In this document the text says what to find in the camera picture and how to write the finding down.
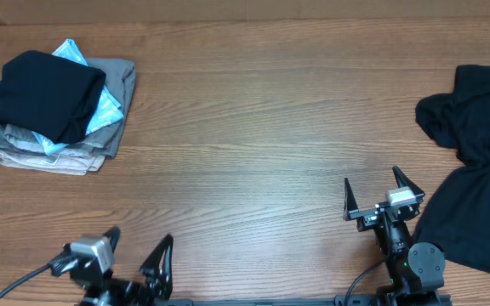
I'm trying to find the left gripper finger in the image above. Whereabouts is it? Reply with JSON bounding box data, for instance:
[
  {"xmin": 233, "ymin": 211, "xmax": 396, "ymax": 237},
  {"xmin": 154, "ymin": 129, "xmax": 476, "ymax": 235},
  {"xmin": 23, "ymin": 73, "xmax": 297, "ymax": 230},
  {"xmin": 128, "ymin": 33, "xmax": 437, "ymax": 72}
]
[
  {"xmin": 140, "ymin": 234, "xmax": 174, "ymax": 283},
  {"xmin": 102, "ymin": 226, "xmax": 121, "ymax": 254}
]

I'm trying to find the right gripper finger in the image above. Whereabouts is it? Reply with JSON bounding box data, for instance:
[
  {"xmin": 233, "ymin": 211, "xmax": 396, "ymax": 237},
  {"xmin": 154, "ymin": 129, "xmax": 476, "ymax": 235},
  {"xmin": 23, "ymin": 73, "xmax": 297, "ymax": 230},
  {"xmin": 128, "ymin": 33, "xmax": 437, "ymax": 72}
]
[
  {"xmin": 344, "ymin": 178, "xmax": 359, "ymax": 217},
  {"xmin": 392, "ymin": 166, "xmax": 424, "ymax": 198}
]

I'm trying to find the black t-shirt with label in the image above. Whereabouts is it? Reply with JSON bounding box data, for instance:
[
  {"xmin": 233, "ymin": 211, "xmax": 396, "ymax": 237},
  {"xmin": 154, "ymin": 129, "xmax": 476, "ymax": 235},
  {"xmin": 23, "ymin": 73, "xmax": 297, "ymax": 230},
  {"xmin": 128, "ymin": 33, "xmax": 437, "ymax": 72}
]
[{"xmin": 0, "ymin": 50, "xmax": 106, "ymax": 144}]

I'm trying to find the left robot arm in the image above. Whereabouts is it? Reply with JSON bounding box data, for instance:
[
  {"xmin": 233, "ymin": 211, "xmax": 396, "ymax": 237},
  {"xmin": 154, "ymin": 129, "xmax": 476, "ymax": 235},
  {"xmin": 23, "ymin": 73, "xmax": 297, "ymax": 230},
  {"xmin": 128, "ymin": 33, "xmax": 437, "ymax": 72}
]
[{"xmin": 48, "ymin": 226, "xmax": 174, "ymax": 306}]

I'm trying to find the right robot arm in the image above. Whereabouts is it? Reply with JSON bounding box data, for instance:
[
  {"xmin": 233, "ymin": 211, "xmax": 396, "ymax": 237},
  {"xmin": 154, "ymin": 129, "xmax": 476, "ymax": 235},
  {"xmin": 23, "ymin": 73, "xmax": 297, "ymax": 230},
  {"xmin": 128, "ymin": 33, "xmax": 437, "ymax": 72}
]
[{"xmin": 335, "ymin": 166, "xmax": 452, "ymax": 306}]

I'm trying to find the black clothes pile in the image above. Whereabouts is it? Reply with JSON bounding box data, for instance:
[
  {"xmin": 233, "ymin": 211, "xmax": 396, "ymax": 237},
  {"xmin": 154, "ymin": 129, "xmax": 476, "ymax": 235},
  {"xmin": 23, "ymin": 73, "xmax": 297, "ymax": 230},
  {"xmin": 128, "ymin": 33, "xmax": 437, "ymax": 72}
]
[{"xmin": 413, "ymin": 65, "xmax": 490, "ymax": 274}]

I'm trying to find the beige folded garment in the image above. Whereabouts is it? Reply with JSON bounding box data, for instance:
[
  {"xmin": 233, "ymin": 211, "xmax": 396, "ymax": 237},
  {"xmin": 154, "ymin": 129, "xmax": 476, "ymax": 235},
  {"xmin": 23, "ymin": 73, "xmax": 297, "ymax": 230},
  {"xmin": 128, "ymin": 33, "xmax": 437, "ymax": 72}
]
[{"xmin": 0, "ymin": 149, "xmax": 105, "ymax": 176}]

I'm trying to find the light blue folded shirt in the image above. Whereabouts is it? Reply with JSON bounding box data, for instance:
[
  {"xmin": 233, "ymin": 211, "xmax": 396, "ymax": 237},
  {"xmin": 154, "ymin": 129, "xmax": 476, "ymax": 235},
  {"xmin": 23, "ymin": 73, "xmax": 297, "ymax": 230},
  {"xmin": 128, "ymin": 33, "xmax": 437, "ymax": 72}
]
[{"xmin": 32, "ymin": 38, "xmax": 124, "ymax": 156}]

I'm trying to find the grey folded garment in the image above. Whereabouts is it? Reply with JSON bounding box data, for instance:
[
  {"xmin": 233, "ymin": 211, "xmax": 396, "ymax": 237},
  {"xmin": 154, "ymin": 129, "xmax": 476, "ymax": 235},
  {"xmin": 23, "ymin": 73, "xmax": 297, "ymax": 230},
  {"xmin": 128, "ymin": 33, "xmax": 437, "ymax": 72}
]
[{"xmin": 0, "ymin": 58, "xmax": 136, "ymax": 157}]

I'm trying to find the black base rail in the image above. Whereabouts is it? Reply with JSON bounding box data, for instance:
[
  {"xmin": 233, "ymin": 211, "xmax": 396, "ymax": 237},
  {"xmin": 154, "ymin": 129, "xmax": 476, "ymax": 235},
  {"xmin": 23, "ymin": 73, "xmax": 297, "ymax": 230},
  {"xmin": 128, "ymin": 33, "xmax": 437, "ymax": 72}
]
[{"xmin": 155, "ymin": 293, "xmax": 453, "ymax": 306}]

